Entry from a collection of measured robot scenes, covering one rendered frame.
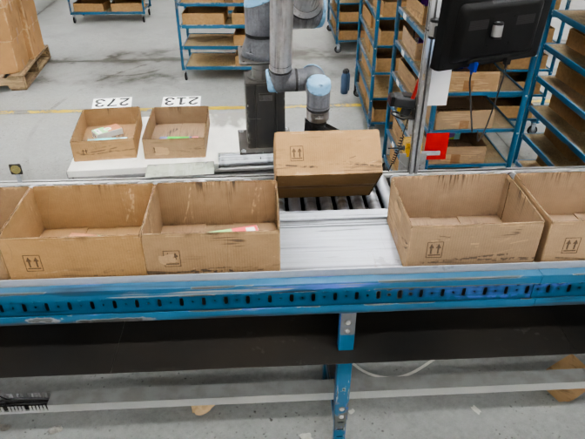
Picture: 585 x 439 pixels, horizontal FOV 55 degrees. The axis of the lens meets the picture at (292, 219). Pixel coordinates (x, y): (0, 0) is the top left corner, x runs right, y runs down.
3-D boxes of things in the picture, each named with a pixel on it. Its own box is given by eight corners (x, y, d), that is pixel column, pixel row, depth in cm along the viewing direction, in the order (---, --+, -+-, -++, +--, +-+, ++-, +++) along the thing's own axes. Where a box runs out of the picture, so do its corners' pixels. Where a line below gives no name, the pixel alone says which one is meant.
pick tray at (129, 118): (143, 124, 293) (140, 105, 287) (137, 158, 261) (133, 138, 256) (86, 127, 289) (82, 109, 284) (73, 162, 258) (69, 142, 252)
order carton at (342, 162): (369, 195, 234) (366, 157, 238) (383, 172, 206) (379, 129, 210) (274, 198, 232) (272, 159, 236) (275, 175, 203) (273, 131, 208)
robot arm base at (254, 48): (240, 46, 259) (239, 24, 253) (281, 44, 261) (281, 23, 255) (242, 62, 244) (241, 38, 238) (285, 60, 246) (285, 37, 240)
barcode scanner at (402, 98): (383, 112, 244) (389, 89, 238) (410, 115, 245) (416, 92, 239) (386, 118, 238) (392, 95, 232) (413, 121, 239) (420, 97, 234)
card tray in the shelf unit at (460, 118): (414, 100, 323) (416, 83, 317) (466, 98, 325) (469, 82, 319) (434, 130, 289) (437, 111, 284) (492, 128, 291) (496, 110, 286)
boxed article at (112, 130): (123, 134, 281) (122, 127, 279) (97, 141, 274) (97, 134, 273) (117, 130, 286) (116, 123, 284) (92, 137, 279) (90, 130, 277)
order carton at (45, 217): (162, 226, 191) (155, 182, 181) (148, 282, 166) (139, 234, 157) (43, 230, 189) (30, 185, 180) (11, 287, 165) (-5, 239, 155)
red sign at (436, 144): (445, 158, 252) (449, 132, 245) (445, 159, 251) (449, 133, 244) (409, 159, 251) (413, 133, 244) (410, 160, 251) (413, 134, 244)
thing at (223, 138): (279, 115, 310) (278, 110, 308) (291, 165, 262) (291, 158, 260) (90, 124, 300) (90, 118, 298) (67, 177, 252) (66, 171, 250)
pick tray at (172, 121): (210, 123, 293) (209, 105, 288) (205, 157, 261) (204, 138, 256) (155, 124, 292) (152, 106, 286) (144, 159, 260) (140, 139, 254)
